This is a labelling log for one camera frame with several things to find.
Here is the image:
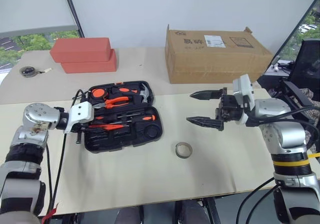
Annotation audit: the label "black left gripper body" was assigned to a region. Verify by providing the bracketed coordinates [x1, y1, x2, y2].
[71, 123, 89, 145]

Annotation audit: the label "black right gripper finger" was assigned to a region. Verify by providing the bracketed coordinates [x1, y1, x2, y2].
[189, 89, 223, 101]
[185, 116, 225, 132]

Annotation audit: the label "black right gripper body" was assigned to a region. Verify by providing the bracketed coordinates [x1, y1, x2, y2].
[214, 87, 245, 132]

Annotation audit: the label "black orange handled screwdriver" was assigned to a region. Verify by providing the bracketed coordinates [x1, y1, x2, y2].
[94, 115, 133, 125]
[109, 114, 157, 122]

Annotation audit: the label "orange black utility knife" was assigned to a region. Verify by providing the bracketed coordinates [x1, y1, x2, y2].
[88, 124, 125, 132]

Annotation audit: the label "black tool case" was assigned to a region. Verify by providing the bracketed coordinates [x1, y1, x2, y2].
[83, 80, 164, 155]

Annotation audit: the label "brown cardboard box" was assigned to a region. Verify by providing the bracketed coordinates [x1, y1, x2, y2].
[164, 24, 275, 85]

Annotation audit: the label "grey tape roll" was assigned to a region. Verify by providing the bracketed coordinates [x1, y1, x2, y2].
[174, 141, 193, 159]

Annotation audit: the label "orange black tape measure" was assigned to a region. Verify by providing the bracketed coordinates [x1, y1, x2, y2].
[72, 88, 108, 102]

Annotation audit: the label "small white device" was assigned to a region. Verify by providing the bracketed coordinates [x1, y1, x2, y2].
[271, 55, 281, 72]

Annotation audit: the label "red rectangular box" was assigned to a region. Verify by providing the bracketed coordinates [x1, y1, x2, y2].
[60, 49, 118, 74]
[49, 37, 112, 63]

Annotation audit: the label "black office chair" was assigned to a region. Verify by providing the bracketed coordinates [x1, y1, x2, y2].
[281, 39, 320, 111]

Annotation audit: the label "dark rounded shape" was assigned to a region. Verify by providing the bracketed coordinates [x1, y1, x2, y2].
[113, 205, 143, 224]

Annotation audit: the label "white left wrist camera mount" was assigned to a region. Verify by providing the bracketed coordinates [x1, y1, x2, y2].
[64, 101, 96, 134]

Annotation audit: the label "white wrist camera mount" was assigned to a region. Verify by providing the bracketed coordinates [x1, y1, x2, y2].
[64, 101, 96, 134]
[232, 74, 257, 126]

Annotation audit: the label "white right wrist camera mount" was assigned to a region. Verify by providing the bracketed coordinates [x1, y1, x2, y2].
[232, 74, 257, 126]

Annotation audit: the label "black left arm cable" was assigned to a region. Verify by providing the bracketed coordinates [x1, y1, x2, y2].
[41, 132, 68, 222]

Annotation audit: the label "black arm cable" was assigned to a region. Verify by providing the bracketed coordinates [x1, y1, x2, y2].
[41, 132, 68, 222]
[245, 107, 320, 159]

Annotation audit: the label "orange handled pliers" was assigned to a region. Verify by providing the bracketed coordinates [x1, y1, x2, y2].
[93, 96, 130, 110]

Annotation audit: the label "claw hammer black handle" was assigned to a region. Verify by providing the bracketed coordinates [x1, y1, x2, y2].
[111, 83, 153, 104]

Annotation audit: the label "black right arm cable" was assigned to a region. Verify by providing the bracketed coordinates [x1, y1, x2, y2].
[245, 107, 320, 159]

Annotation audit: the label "round grey tin with strap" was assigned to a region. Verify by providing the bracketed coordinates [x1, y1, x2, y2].
[19, 66, 54, 78]

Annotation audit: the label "black window frame post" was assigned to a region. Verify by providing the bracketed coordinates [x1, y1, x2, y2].
[59, 0, 85, 38]

